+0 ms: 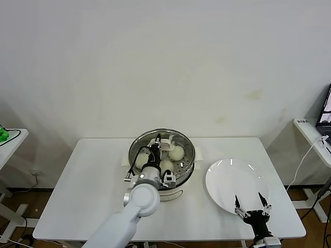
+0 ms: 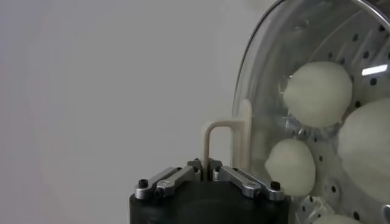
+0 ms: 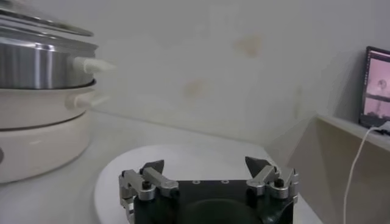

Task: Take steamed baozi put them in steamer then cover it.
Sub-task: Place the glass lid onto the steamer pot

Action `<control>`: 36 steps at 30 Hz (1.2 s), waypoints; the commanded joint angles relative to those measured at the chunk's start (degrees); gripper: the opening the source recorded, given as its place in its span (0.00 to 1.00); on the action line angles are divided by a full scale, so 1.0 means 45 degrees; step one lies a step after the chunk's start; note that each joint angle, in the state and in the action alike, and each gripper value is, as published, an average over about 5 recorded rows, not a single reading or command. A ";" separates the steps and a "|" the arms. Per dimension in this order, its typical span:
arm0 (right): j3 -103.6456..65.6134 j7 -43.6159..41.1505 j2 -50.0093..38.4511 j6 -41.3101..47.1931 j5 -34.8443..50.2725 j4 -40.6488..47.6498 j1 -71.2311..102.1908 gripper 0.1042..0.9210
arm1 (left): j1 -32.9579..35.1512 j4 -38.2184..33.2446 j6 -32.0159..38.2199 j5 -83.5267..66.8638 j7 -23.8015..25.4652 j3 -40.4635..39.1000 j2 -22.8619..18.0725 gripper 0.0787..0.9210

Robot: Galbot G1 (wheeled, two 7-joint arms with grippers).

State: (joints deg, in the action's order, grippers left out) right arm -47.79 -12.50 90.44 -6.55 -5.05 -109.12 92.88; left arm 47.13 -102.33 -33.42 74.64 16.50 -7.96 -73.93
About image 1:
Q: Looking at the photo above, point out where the white round plate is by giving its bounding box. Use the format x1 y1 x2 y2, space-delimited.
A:
205 158 270 216

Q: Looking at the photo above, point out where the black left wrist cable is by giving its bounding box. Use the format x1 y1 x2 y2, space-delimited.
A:
124 146 151 182

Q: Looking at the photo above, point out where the black cable on side table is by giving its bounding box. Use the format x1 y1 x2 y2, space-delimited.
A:
5 128 22 142

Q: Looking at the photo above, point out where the thin white cable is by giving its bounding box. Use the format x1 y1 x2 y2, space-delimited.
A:
285 136 330 192

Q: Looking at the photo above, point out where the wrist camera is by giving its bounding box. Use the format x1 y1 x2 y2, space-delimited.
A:
161 169 177 189
263 237 281 248

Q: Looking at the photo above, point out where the white side table with bottle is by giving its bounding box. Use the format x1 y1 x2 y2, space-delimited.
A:
0 128 30 236

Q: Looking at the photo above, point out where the black cable by desk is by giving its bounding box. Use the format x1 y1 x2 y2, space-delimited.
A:
305 178 331 218

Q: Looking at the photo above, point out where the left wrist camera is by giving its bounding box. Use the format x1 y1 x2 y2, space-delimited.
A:
161 169 177 189

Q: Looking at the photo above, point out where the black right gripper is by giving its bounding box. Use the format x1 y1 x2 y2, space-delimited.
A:
233 191 273 238

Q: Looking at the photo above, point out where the steel steamer pot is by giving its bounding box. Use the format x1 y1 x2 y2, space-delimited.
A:
156 167 193 203

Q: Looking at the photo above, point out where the stainless steel steamer basket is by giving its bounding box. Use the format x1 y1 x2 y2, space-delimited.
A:
121 128 205 183

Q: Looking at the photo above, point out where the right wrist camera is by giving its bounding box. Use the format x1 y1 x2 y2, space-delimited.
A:
263 237 281 248

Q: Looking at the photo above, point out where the white desk with laptop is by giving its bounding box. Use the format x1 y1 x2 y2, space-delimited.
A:
293 117 331 224

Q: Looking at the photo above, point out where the green plastic bottle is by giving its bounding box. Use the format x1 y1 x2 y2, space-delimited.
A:
0 123 10 142

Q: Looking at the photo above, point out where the black laptop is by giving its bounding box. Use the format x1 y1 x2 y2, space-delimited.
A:
317 84 331 135

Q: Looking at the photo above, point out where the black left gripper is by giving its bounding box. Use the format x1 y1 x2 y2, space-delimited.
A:
147 133 162 166

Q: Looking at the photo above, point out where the black floor cable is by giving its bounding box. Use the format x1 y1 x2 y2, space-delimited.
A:
10 215 36 245

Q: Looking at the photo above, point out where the white steamed baozi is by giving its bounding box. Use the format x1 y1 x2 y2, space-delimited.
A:
134 153 150 170
159 159 174 174
168 146 186 161

